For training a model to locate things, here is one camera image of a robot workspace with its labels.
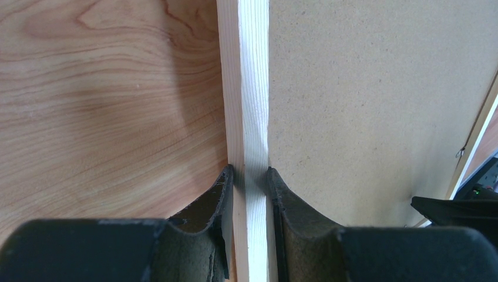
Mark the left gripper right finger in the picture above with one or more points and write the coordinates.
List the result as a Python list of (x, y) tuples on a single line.
[(312, 247)]

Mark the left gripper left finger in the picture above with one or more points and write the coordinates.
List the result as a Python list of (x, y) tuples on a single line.
[(192, 245)]

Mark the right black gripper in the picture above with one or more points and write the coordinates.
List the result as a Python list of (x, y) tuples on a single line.
[(475, 204)]

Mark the brown cardboard backing board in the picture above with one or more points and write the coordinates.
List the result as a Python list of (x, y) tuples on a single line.
[(375, 102)]

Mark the light wooden picture frame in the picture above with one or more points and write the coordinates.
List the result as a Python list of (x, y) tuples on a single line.
[(244, 28)]

